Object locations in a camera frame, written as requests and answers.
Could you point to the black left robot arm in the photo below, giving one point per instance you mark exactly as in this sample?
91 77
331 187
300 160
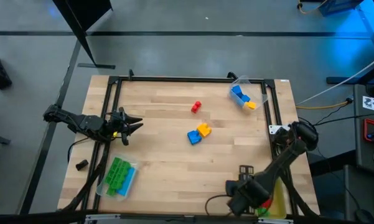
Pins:
84 124

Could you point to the white metal plate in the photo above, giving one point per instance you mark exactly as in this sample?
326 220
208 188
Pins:
277 128

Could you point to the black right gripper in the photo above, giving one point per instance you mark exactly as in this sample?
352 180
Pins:
236 191

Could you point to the yellow plastic container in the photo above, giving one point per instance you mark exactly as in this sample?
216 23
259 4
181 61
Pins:
280 202

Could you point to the small green building block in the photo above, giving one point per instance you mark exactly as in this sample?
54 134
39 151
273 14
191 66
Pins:
263 212

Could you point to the long blue building block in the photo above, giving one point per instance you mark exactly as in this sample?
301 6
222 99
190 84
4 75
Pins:
129 183

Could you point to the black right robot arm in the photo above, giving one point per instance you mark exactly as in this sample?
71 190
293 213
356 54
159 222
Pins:
283 155

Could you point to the printed paper sheet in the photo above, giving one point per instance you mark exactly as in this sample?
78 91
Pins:
373 104

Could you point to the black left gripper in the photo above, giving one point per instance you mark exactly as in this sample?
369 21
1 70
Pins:
119 124

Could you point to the black desk leg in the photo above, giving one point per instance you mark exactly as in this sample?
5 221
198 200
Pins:
339 80

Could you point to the black metal table frame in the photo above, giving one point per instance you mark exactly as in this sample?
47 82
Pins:
189 79

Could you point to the clear plastic container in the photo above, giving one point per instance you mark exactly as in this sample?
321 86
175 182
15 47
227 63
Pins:
100 190
255 90

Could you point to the small black cylinder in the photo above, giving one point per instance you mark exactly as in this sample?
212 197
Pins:
81 165

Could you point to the black frame clamp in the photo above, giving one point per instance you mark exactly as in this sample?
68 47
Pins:
232 75
130 74

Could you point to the small red building block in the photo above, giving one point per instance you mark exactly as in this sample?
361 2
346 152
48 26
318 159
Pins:
266 204
196 107

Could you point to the blue box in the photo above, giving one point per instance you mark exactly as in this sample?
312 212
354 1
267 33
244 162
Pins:
339 6

